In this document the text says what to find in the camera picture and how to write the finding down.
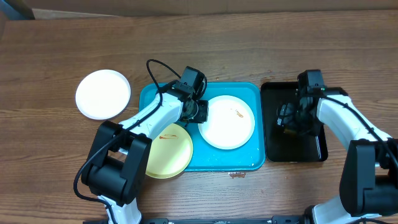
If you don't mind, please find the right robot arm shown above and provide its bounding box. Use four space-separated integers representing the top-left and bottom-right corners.
277 70 397 224

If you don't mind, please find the teal plastic tray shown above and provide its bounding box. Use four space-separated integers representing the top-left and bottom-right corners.
137 82 266 172

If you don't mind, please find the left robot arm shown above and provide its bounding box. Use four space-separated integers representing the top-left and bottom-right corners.
73 80 208 223

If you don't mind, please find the white plate with red stain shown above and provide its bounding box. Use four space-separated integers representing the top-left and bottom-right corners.
75 70 131 120

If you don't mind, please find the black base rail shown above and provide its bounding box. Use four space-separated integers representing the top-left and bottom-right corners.
139 215 315 224

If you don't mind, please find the black rectangular water tray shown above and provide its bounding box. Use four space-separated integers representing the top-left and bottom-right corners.
261 82 328 162

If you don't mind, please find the yellow plate with stain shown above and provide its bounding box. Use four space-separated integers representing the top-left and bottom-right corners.
146 123 193 179

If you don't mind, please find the yellow green sponge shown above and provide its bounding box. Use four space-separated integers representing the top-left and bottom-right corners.
284 128 299 136

